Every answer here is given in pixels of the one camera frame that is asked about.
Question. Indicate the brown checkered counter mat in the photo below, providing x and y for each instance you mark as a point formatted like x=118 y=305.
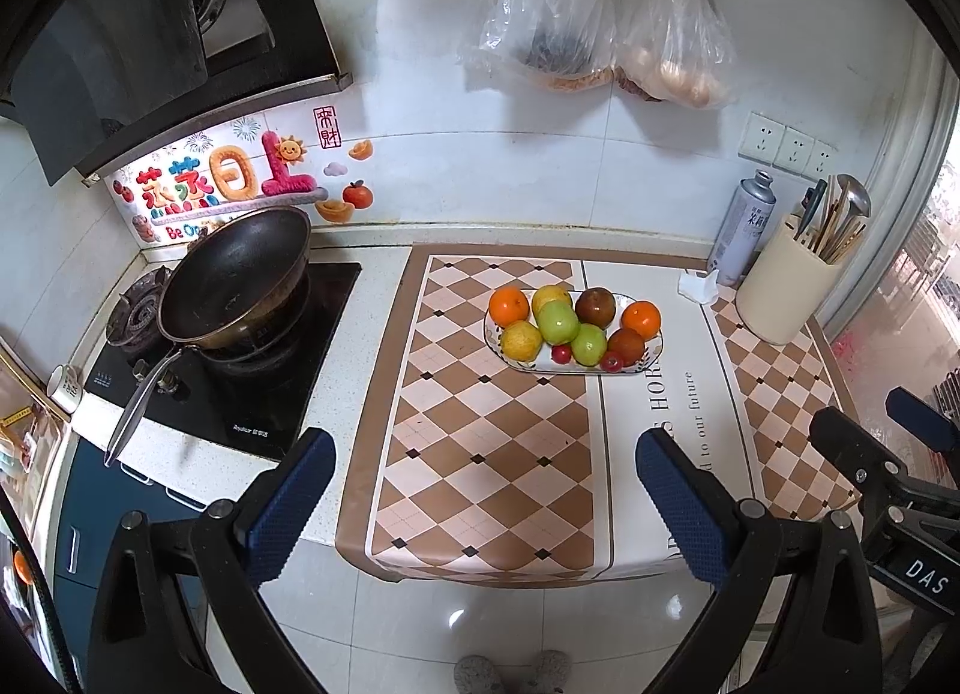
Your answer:
x=480 y=439

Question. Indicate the dark red apple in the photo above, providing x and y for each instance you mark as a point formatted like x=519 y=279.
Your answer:
x=596 y=306

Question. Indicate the red cherry tomato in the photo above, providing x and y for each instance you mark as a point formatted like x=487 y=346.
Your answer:
x=611 y=362
x=561 y=354

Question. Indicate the yellow citrus fruit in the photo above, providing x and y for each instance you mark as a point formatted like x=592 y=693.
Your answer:
x=521 y=340
x=547 y=294

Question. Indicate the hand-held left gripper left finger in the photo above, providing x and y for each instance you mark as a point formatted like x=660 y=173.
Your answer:
x=289 y=506

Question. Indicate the black range hood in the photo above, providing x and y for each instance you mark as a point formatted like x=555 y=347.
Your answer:
x=112 y=64

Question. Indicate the grey spray can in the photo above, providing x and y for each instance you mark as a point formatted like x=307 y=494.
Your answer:
x=739 y=229

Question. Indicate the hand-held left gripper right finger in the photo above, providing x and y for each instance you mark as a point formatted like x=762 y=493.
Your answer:
x=679 y=506

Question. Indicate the gas burner grate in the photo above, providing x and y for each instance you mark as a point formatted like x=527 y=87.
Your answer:
x=135 y=311

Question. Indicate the black glass gas stove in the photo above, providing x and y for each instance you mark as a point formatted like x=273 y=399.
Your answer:
x=247 y=401

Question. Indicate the grey fuzzy slipper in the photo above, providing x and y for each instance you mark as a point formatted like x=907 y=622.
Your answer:
x=551 y=671
x=480 y=675

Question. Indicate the green apple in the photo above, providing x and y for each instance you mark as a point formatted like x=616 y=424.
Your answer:
x=589 y=343
x=559 y=321

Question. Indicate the bundle of chopsticks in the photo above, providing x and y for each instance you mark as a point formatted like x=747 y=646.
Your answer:
x=825 y=229

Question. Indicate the white wall outlet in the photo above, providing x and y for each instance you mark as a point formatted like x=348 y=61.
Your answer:
x=823 y=159
x=795 y=150
x=761 y=138

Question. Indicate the oval patterned ceramic plate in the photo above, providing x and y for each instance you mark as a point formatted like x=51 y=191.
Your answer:
x=540 y=362

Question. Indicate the blue kitchen cabinet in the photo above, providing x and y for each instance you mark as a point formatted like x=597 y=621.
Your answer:
x=90 y=499

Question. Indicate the clear plastic bag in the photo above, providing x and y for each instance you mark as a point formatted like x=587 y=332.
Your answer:
x=540 y=12
x=675 y=42

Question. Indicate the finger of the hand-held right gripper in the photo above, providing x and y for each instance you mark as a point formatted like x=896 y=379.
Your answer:
x=847 y=439
x=919 y=420

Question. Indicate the colourful wall sticker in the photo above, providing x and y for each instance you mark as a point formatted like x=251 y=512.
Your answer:
x=225 y=173

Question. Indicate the orange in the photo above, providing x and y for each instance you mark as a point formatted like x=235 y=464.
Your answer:
x=510 y=305
x=641 y=319

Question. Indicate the metal ladle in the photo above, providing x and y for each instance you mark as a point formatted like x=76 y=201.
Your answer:
x=853 y=195

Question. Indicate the glass sliding door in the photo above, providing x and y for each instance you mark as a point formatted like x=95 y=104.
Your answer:
x=900 y=274

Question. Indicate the white cup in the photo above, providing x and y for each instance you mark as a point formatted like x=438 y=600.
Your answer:
x=64 y=386

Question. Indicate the cream utensil holder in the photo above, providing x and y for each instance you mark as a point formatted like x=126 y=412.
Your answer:
x=784 y=289

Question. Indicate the black wok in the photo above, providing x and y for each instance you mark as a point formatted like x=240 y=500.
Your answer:
x=232 y=274

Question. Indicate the red-brown round fruit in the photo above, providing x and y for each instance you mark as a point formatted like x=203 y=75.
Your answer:
x=626 y=345

